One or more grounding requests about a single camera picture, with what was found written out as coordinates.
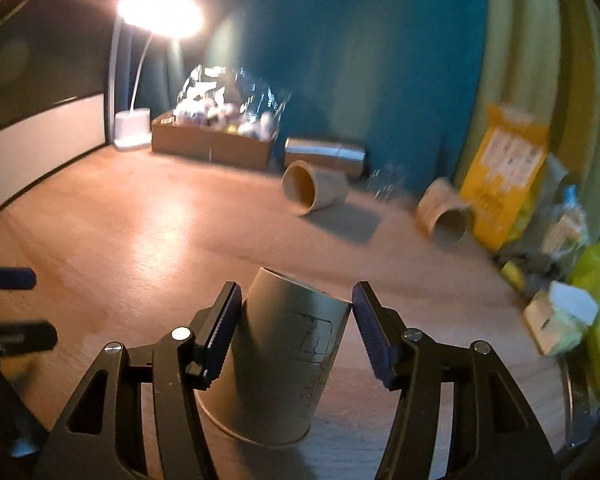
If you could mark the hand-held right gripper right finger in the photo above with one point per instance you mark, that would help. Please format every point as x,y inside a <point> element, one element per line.
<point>375,347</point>

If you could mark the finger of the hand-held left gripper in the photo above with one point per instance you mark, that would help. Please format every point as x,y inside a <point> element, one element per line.
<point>25,337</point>
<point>10,278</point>

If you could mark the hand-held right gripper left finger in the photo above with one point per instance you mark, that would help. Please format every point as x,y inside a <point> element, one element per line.
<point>220,342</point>

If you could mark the grey paper cup with drawing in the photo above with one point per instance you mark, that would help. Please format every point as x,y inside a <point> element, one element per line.
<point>280,360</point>

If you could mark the white small carton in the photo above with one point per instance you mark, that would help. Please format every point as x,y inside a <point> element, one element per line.
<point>560,317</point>

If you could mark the white desk lamp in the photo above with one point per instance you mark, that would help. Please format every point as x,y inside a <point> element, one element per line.
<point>132,127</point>

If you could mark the dark monitor screen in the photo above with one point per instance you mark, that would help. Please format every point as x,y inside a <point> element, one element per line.
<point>35,85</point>

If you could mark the cardboard box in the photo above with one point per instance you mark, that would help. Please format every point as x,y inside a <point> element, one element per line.
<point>210,145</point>

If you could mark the yellow paper packet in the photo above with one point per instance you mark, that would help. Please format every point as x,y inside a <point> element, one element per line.
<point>505,185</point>

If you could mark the crumpled clear plastic bag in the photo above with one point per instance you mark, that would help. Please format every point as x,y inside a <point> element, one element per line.
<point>562,220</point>

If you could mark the clear plastic bag of items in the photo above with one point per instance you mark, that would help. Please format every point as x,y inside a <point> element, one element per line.
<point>227,105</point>

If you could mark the pale green curtain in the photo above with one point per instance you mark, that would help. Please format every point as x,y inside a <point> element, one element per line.
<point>545,45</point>

